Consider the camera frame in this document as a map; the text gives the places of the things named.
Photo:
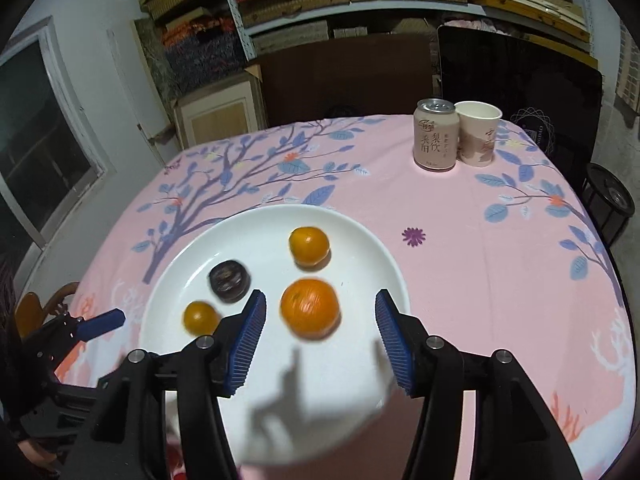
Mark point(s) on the pink drink can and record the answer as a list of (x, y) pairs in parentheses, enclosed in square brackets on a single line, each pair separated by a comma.
[(435, 137)]

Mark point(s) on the printed paper cup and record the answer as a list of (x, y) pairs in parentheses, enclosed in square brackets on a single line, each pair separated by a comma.
[(479, 135)]

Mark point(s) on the black round stool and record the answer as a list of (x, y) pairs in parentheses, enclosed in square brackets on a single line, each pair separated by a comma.
[(607, 195)]

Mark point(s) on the large orange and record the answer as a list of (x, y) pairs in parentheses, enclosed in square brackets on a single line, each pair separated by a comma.
[(310, 310)]

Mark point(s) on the white metal shelf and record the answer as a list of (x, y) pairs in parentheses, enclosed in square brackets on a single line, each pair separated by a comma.
[(240, 15)]

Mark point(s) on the stack of yellow flat boxes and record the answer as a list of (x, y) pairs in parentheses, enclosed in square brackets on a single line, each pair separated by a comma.
[(540, 7)]

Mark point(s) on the brown board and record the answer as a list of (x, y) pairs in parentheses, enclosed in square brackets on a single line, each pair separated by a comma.
[(350, 75)]

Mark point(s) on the white round plate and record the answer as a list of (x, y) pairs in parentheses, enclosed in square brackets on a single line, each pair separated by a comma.
[(260, 240)]

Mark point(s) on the pink printed tablecloth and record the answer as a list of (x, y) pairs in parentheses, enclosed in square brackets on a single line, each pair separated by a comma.
[(450, 285)]

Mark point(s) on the marble patterned slab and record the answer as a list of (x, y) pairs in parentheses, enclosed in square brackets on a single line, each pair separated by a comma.
[(150, 55)]

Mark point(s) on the stack of blue patterned boxes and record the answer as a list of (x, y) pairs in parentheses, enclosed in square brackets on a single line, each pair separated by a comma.
[(205, 55)]

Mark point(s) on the window with white frame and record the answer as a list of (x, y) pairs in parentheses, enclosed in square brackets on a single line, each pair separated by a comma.
[(40, 135)]

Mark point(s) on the small round orange kumquat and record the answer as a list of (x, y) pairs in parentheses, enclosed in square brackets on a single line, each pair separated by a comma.
[(309, 246)]

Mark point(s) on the wooden chair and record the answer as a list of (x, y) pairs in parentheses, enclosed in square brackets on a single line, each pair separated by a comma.
[(27, 310)]

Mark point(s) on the small amber yellow tomato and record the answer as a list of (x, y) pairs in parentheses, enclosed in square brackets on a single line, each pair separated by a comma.
[(200, 316)]

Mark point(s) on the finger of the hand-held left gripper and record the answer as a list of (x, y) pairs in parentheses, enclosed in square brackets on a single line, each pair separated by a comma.
[(102, 323)]

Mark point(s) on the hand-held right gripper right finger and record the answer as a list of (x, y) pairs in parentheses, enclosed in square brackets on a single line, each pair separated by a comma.
[(395, 345)]

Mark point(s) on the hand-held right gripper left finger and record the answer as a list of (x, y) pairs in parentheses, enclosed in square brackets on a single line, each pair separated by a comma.
[(247, 340)]

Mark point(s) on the cardboard box with wood panel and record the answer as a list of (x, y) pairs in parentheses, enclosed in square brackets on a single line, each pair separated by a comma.
[(215, 115)]

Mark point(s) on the black glossy panel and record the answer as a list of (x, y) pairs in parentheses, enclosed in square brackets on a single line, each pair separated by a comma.
[(525, 85)]

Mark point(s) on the white leaning panel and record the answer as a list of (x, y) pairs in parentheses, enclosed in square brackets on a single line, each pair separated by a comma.
[(127, 90)]

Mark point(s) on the dark water chestnut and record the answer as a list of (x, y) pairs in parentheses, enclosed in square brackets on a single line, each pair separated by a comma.
[(229, 280)]

